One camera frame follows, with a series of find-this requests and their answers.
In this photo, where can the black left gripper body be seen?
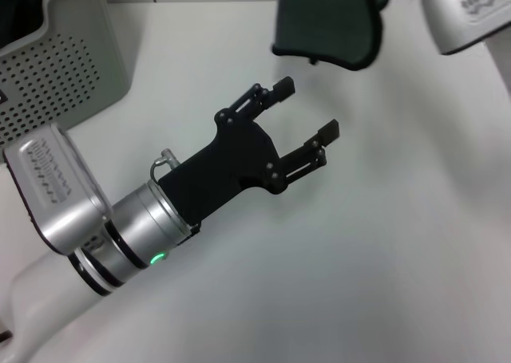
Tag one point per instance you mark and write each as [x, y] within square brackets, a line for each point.
[231, 159]

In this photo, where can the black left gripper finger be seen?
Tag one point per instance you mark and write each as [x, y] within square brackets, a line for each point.
[284, 88]
[329, 133]

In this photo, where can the yellow and green towel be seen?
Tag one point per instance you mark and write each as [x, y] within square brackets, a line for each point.
[327, 20]

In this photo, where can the silver and white left robot arm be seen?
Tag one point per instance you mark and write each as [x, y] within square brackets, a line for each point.
[72, 211]

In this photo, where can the grey-green perforated storage box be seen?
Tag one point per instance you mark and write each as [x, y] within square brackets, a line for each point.
[92, 60]

